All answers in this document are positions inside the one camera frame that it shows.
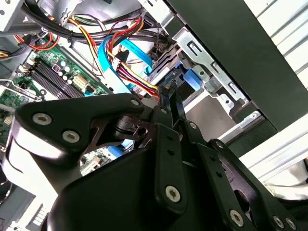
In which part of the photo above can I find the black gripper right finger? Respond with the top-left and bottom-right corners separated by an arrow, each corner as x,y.
174,96 -> 303,231

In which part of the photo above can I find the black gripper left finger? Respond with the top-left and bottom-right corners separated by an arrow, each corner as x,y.
0,81 -> 189,214

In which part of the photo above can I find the red yellow orange power wire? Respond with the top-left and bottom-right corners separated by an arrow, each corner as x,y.
105,16 -> 175,98

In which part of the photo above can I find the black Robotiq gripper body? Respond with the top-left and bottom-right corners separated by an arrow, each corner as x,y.
47,148 -> 224,231

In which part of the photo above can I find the hard disk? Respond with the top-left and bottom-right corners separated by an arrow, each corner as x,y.
148,44 -> 203,99

